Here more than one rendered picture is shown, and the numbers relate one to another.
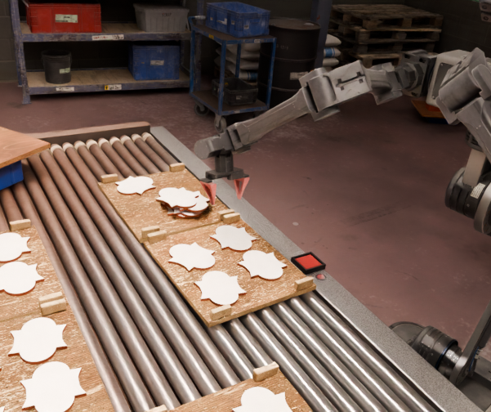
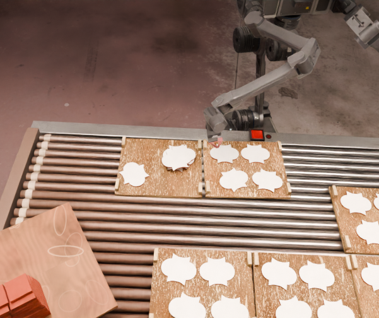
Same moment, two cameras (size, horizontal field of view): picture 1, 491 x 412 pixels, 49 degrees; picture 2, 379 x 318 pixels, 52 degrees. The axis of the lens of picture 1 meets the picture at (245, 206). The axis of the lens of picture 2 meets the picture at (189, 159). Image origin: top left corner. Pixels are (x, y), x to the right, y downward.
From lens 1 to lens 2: 1.67 m
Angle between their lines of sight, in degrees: 49
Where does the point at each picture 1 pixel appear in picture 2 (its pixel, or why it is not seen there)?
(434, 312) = (188, 98)
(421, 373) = (343, 141)
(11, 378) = (302, 292)
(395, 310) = (175, 111)
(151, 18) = not seen: outside the picture
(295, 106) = (287, 77)
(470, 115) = (377, 43)
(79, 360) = (299, 259)
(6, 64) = not seen: outside the picture
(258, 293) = (275, 166)
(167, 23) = not seen: outside the picture
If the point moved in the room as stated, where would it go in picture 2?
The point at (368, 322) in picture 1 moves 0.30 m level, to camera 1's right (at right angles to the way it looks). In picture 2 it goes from (308, 139) to (328, 108)
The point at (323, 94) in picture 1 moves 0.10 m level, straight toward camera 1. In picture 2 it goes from (309, 65) to (331, 77)
